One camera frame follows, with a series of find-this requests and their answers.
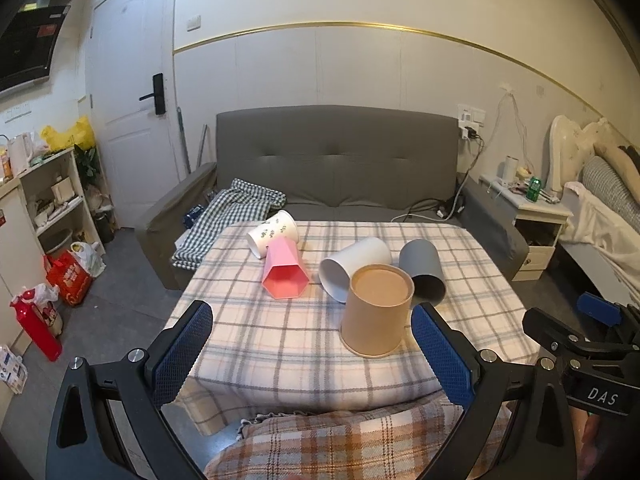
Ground white nightstand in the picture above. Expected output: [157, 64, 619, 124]
[479, 172, 575, 282]

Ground white printed box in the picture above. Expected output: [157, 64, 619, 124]
[0, 344, 28, 395]

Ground green plant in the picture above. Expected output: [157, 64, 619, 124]
[75, 145, 101, 181]

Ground red fire extinguisher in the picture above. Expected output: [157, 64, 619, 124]
[10, 296, 63, 362]

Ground plaid tablecloth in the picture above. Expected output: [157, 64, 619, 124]
[162, 220, 541, 436]

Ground white door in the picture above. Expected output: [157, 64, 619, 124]
[85, 0, 183, 228]

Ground white cabinet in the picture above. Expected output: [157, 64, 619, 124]
[0, 180, 46, 351]

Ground grey cup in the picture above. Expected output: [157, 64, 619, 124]
[398, 239, 447, 305]

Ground black door lock handle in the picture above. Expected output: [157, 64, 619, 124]
[139, 73, 166, 115]

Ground white wall socket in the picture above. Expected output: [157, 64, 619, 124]
[456, 104, 487, 127]

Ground yellow plastic bag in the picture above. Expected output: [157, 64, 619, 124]
[40, 116, 96, 152]

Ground plain white cup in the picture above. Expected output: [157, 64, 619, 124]
[318, 236, 392, 304]

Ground white shelf unit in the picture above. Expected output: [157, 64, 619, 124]
[20, 147, 106, 261]

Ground green gingham cloth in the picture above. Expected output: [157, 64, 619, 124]
[171, 178, 287, 272]

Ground pink hexagonal cup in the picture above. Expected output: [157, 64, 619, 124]
[261, 237, 312, 301]

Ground person's right hand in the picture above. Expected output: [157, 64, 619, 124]
[570, 405, 603, 471]

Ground black range hood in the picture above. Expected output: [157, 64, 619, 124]
[0, 5, 72, 93]

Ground grey checked pillow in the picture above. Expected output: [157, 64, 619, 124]
[580, 156, 640, 221]

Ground brown paper cup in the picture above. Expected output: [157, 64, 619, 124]
[340, 263, 416, 358]

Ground white and red plastic bag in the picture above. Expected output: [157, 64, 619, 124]
[20, 282, 65, 338]

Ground brown plaid blanket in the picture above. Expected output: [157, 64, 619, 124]
[202, 395, 516, 480]

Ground green mop handle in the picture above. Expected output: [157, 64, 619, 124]
[176, 106, 192, 173]

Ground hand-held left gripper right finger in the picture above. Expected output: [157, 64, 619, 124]
[410, 301, 581, 480]

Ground grey sofa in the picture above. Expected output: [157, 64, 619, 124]
[136, 105, 530, 291]

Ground white hanging cable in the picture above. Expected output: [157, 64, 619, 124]
[492, 85, 536, 181]

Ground white leaf print cup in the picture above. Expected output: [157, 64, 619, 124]
[246, 210, 299, 259]

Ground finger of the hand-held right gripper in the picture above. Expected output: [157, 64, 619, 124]
[521, 306, 640, 361]
[576, 291, 640, 333]

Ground white kettle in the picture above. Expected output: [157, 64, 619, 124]
[7, 132, 33, 176]

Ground red paper bag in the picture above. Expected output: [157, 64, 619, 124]
[46, 251, 95, 308]

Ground white bed sheet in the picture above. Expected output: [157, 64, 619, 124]
[557, 180, 640, 311]

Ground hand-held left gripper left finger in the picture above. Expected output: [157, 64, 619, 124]
[46, 300, 216, 480]

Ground cream bed headboard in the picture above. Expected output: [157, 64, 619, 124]
[545, 115, 623, 196]

